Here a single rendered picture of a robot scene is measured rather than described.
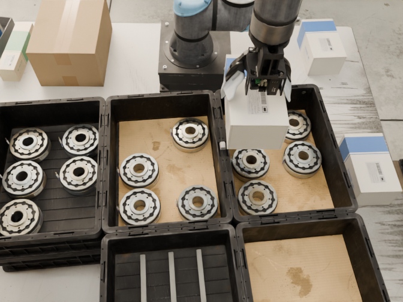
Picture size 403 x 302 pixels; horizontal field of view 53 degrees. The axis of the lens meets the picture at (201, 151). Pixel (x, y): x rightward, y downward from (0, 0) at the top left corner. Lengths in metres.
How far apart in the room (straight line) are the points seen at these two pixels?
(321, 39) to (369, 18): 1.53
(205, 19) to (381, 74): 1.65
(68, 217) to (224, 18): 0.72
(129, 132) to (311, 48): 0.72
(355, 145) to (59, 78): 1.00
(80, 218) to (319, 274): 0.60
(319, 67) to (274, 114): 0.71
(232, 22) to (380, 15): 1.96
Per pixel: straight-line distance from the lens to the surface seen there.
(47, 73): 1.48
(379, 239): 1.28
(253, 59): 0.78
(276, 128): 0.84
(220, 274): 1.00
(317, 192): 1.13
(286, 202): 1.09
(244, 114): 0.83
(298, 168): 1.11
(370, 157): 1.29
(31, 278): 1.20
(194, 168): 1.11
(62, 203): 1.11
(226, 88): 0.85
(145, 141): 1.16
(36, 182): 1.12
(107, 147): 1.04
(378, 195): 1.26
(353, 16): 3.06
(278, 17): 0.68
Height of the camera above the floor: 1.79
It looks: 58 degrees down
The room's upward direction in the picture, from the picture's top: 3 degrees clockwise
